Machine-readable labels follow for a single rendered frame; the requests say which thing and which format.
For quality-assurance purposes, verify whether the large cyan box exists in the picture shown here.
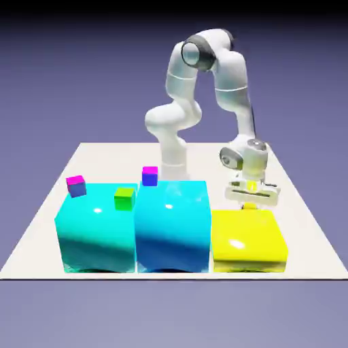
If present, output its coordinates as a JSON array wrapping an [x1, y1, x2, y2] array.
[[134, 179, 213, 274], [54, 183, 139, 274]]

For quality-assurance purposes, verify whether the small green cube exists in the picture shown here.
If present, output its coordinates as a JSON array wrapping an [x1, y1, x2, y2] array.
[[114, 187, 136, 212]]

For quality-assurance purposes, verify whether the large yellow box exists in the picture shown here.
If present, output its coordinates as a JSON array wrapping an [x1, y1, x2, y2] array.
[[210, 208, 290, 273]]

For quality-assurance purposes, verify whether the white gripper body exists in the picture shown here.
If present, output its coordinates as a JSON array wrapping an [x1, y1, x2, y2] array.
[[224, 179, 281, 207]]

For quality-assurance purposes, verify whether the small magenta blue cube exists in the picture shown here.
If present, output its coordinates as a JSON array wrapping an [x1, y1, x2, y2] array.
[[141, 166, 159, 188], [65, 175, 88, 198]]

